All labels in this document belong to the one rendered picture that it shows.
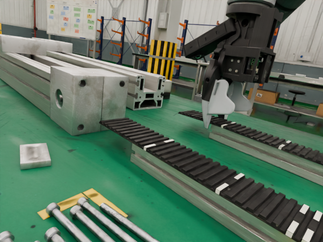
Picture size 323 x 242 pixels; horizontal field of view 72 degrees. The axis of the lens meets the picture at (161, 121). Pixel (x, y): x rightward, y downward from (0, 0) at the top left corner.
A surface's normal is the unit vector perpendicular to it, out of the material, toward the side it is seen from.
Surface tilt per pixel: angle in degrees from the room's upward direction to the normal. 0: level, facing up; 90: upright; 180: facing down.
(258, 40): 90
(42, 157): 0
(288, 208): 0
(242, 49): 90
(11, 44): 90
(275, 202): 0
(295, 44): 90
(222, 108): 80
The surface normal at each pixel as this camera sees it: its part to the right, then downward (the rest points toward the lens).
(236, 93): -0.67, 0.29
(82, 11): -0.31, 0.24
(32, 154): 0.15, -0.94
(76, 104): 0.70, 0.31
